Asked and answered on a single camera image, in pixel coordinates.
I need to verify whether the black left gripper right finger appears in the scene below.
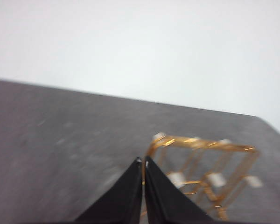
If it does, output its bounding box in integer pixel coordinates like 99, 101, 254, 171
144, 155, 215, 224

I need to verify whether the gold wire cup holder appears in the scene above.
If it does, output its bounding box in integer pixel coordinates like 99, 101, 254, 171
140, 132, 263, 221

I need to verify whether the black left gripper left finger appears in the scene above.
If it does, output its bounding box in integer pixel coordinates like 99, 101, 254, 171
73, 157, 143, 224

